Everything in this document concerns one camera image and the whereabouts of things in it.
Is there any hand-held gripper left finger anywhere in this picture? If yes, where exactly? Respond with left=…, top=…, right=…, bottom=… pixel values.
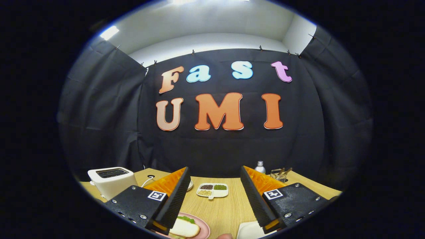
left=105, top=167, right=191, bottom=235

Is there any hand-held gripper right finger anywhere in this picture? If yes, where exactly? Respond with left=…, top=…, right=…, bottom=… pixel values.
left=240, top=165, right=342, bottom=234

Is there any toasted bread slice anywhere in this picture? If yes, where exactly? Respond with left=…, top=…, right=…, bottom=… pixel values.
left=169, top=217, right=201, bottom=238

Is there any white square plate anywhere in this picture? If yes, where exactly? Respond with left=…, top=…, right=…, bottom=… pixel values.
left=236, top=221, right=278, bottom=239

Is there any white divided bean dish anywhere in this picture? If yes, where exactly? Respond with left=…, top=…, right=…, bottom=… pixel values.
left=196, top=183, right=229, bottom=200

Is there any pink plate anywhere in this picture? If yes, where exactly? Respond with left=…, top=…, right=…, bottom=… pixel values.
left=156, top=212, right=211, bottom=239

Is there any black backdrop cloth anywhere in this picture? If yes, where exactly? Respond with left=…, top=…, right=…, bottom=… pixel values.
left=58, top=25, right=374, bottom=191

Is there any white toaster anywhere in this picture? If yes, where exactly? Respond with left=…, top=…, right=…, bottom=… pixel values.
left=88, top=167, right=138, bottom=200

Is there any white ceiling light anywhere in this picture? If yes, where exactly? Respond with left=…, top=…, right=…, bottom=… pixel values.
left=100, top=26, right=120, bottom=41

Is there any wire utensil holder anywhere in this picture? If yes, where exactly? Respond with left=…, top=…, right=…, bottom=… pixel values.
left=270, top=168, right=293, bottom=183

